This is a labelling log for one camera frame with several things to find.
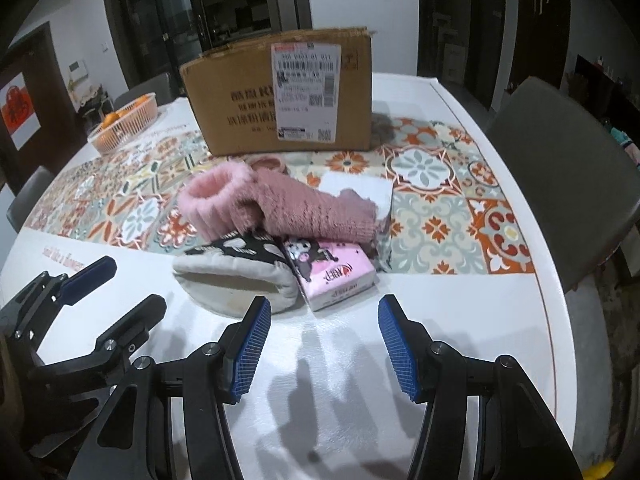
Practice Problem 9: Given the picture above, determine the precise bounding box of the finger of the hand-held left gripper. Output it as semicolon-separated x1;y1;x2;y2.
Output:
0;255;118;335
29;295;167;397

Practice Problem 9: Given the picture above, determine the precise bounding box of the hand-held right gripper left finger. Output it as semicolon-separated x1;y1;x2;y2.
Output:
82;296;273;480

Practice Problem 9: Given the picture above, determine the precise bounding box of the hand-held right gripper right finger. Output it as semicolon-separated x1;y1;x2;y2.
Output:
377;294;586;480

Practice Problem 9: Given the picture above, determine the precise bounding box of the mushroom print white mitt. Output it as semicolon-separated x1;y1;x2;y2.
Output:
172;230;300;317

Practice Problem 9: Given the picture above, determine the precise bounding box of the pink cartoon tissue packet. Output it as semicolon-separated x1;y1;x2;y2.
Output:
282;240;377;312

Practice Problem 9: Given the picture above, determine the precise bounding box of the pink fuzzy knit sock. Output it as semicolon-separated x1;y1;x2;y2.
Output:
177;164;382;251

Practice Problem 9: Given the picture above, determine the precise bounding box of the white towel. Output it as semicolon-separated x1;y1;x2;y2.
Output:
317;170;396;221

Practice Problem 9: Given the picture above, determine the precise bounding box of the brown cardboard box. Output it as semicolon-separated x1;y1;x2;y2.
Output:
180;27;375;157

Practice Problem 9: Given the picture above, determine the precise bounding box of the grey dining chair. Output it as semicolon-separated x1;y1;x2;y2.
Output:
485;76;640;296
6;166;56;233
114;72;173;108

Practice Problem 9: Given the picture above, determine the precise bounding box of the patterned tile print table mat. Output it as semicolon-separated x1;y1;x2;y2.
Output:
25;115;536;276

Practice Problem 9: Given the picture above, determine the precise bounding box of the white basket of oranges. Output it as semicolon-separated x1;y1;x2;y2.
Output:
87;92;160;155

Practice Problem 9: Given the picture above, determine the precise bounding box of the cluttered small rack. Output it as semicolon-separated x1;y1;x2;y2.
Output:
75;85;113;116

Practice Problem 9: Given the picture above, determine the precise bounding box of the red and white door poster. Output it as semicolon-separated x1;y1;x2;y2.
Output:
0;72;41;151

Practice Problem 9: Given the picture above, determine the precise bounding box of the dark wooden door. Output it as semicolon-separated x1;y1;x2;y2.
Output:
0;22;68;196

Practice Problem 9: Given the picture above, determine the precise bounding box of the glass sliding door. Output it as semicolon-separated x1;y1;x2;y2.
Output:
100;0;311;93

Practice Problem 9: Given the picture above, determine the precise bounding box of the white box in hallway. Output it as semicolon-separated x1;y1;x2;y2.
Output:
442;42;466;81

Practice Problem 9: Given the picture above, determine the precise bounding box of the dark television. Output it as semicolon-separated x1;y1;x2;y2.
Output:
575;55;640;113

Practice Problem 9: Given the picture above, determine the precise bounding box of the dark tall double door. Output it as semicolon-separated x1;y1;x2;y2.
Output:
520;0;571;86

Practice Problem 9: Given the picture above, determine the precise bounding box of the white wall intercom panel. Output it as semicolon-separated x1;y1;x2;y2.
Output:
67;59;90;86

